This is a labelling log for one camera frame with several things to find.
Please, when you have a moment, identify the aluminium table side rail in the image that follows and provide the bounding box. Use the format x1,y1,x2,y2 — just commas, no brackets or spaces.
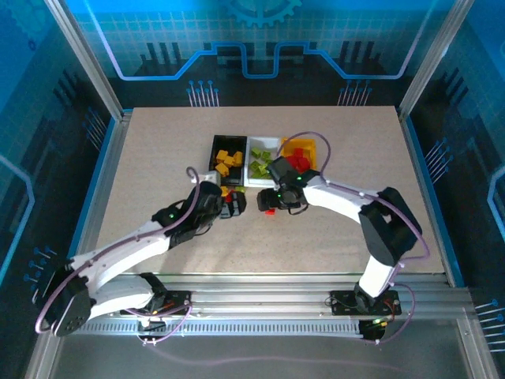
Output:
397,108,466,288
69,109,135,253

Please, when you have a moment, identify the aluminium lower frame beam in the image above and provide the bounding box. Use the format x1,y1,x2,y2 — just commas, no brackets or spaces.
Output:
455,315,500,379
23,311,66,379

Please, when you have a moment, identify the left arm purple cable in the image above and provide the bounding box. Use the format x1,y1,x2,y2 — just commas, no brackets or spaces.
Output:
35,166,200,344

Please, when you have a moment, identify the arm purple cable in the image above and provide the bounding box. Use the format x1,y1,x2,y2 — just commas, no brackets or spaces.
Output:
35,166,200,344
280,130,431,345

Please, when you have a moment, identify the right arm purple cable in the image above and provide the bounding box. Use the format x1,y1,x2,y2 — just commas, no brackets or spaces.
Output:
280,130,431,345

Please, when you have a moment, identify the slotted grey cable duct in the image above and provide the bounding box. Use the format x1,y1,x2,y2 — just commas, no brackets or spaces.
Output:
62,317,370,340

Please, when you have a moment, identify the white cable connector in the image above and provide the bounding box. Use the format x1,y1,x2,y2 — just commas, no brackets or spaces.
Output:
137,317,166,332

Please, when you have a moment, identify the wide aluminium base rail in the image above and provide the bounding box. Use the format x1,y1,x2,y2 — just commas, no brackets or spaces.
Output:
104,272,477,317

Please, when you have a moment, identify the electronics board with LEDs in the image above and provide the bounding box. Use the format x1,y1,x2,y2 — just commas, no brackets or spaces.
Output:
358,317,391,343

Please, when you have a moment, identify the black plastic container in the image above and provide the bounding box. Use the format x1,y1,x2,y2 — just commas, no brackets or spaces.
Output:
208,134,249,187

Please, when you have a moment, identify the aluminium frame post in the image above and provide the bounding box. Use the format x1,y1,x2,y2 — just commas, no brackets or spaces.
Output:
42,0,134,122
396,0,477,119

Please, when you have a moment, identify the white plastic container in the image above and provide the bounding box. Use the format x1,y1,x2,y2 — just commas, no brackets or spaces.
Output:
243,136,283,189

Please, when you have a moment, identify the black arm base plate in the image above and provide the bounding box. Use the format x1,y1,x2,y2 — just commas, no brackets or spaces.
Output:
329,290,402,317
119,289,194,317

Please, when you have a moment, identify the yellow plastic container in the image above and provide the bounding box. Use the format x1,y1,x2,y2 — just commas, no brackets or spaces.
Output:
278,136,320,178

